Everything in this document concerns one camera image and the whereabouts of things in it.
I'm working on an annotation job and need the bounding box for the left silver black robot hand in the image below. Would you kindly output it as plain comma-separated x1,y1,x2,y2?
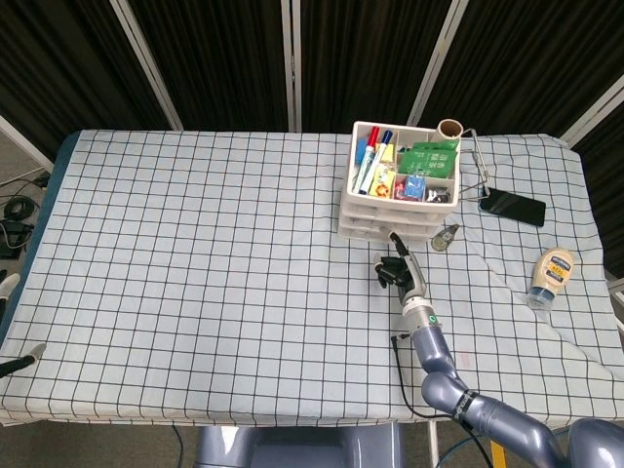
0,272,48,379

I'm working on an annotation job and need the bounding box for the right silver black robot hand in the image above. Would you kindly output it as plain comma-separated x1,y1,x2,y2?
372,231,429,303

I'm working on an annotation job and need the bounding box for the clear plastic container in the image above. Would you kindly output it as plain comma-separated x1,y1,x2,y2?
339,213,441,228

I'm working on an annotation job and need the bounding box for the white drawer organizer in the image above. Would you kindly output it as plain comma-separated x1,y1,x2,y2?
336,120,463,243

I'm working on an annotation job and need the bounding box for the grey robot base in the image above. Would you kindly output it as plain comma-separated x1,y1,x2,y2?
194,423,406,468

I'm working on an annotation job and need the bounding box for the blue printed packet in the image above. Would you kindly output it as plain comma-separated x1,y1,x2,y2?
404,174,428,201

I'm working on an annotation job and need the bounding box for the yellow printed packet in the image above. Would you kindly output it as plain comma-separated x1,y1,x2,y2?
370,163,397,199

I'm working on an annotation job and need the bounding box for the black smartphone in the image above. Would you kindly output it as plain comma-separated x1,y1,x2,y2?
478,186,547,228

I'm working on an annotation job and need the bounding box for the black power adapter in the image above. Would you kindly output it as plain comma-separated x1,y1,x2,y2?
0,218,33,259

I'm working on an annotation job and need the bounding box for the beige mayonnaise squeeze bottle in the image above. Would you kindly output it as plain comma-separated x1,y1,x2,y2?
526,247,572,311

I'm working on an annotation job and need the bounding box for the blue cap whiteboard marker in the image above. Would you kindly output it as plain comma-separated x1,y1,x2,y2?
359,129,395,196

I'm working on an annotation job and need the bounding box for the red cap whiteboard marker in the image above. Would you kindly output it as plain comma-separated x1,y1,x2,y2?
353,126,383,194

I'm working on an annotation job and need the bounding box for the white metal table leg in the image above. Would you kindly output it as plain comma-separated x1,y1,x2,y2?
427,421,441,468

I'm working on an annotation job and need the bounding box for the blue white checked tablecloth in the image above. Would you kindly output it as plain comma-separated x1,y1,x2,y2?
0,127,624,433

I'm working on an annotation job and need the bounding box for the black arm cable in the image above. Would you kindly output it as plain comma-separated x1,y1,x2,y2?
391,332,469,425

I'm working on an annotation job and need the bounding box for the coiled black floor cable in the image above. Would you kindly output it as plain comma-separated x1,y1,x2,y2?
3,194,39,221

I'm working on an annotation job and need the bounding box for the light blue cable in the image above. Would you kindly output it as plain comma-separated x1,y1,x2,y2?
437,433,493,467

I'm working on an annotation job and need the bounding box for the thin black floor cable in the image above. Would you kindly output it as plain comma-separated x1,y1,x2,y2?
170,425,185,468

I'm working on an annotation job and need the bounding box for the black folding screen white frame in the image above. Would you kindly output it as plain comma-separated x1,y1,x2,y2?
0,0,624,170

